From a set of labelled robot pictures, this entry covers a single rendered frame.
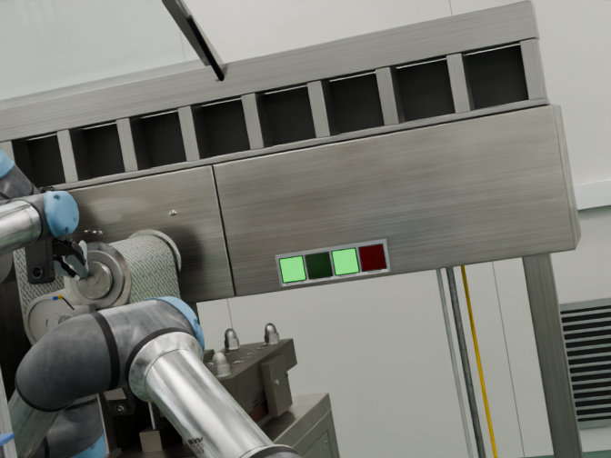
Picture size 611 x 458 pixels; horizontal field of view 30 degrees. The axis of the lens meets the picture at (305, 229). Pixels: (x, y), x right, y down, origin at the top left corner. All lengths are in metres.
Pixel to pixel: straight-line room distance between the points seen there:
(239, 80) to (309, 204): 0.31
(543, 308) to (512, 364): 2.27
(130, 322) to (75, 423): 0.41
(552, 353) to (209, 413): 1.22
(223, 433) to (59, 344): 0.29
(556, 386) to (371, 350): 2.39
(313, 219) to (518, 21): 0.60
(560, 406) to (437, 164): 0.61
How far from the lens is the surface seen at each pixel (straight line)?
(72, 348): 1.62
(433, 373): 4.88
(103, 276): 2.26
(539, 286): 2.55
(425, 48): 2.40
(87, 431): 2.02
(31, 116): 2.72
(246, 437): 1.46
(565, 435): 2.62
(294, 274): 2.48
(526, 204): 2.37
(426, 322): 4.84
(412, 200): 2.41
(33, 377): 1.66
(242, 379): 2.23
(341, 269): 2.45
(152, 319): 1.65
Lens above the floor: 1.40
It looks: 3 degrees down
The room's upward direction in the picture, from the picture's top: 10 degrees counter-clockwise
